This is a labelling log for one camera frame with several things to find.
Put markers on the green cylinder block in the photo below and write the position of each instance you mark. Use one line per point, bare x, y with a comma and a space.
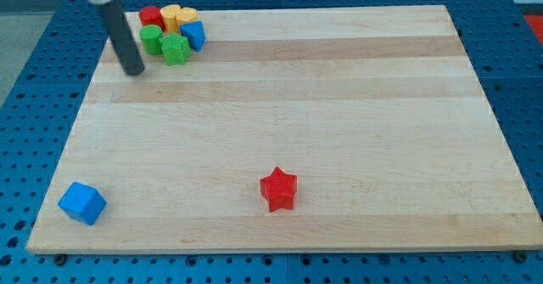
150, 36

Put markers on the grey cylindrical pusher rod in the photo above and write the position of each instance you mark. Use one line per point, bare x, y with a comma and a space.
122, 39

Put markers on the blue cube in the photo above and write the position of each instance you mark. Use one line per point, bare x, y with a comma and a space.
82, 203

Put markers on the red star block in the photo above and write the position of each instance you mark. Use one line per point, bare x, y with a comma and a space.
279, 189

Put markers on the yellow cylinder block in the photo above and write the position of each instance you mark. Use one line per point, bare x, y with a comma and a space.
168, 14

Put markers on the green star block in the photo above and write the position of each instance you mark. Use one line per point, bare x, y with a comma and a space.
175, 49

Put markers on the red cylinder block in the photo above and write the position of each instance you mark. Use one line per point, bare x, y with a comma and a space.
151, 15

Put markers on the wooden board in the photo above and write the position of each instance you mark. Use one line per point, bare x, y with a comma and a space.
377, 110

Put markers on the blue triangle block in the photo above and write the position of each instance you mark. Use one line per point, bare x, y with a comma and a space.
194, 32

